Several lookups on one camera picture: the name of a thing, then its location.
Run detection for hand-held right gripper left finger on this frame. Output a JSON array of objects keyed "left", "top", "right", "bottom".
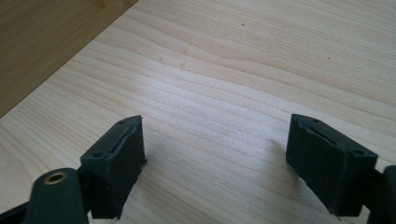
[{"left": 78, "top": 115, "right": 148, "bottom": 220}]

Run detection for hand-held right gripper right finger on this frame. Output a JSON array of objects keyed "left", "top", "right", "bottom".
[{"left": 285, "top": 113, "right": 379, "bottom": 219}]

